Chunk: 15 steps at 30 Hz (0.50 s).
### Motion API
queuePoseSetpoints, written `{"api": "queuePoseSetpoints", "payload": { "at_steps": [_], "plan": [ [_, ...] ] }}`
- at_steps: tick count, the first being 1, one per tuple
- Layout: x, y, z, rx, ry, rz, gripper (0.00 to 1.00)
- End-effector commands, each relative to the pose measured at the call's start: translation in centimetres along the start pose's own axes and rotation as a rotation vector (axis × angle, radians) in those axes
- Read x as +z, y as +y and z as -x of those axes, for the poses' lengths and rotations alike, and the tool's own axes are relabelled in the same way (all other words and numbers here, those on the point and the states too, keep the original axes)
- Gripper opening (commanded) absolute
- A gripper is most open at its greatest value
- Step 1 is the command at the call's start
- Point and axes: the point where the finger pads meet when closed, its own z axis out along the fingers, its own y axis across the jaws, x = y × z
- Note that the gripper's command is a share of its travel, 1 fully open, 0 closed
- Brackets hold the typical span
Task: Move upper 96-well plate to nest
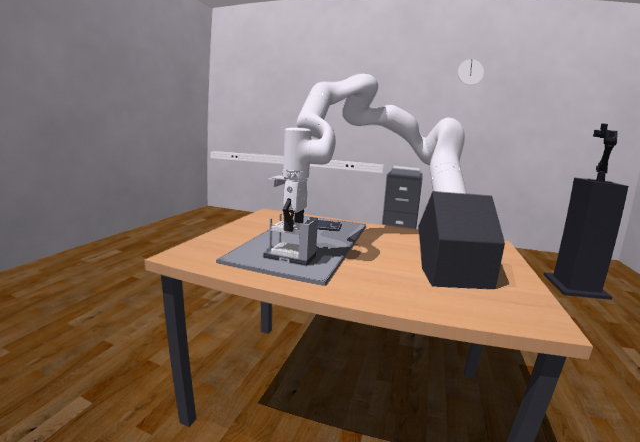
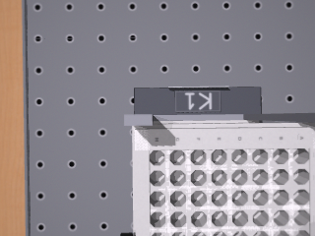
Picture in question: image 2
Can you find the grey perforated base plate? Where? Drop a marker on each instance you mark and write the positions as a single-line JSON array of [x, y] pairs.
[[82, 60]]

